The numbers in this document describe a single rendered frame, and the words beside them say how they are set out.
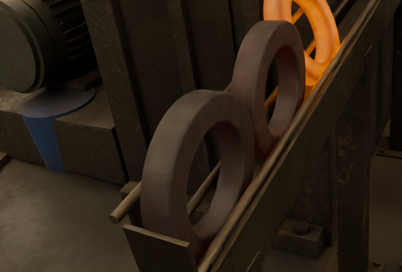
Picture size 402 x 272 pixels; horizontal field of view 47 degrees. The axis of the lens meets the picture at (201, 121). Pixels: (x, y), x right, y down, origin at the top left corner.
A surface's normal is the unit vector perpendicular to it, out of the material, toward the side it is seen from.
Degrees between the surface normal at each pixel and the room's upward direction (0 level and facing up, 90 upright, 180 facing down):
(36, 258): 0
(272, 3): 48
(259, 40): 25
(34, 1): 35
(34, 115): 0
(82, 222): 0
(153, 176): 55
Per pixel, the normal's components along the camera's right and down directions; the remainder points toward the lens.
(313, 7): -0.33, 0.74
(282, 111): -0.40, -0.46
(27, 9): 0.50, -0.53
